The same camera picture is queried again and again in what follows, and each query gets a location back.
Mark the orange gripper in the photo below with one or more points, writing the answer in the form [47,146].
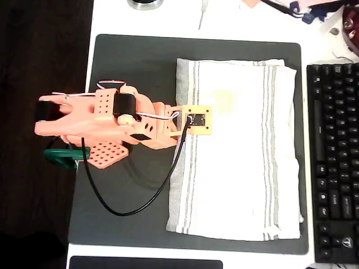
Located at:
[160,140]

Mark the white striped towel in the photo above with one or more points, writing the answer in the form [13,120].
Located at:
[232,154]

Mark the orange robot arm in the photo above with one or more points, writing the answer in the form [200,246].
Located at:
[84,112]

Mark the dark grey desk mat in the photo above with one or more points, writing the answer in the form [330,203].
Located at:
[134,70]

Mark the green table clamp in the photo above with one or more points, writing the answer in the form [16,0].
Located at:
[60,157]

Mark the round metal object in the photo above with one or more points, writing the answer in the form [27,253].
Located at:
[144,4]

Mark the orange plastic piece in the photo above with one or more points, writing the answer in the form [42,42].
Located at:
[251,2]

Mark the black computer keyboard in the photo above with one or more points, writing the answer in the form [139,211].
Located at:
[336,168]

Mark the blue plastic part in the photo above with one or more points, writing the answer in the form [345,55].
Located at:
[307,18]

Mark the small grey coin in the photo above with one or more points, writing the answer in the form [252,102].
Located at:
[334,31]

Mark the red bowl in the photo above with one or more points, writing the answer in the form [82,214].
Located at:
[352,30]

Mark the orange camera mount plate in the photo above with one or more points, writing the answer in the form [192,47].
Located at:
[207,123]

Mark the orange perforated base plate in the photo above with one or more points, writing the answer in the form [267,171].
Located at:
[108,155]

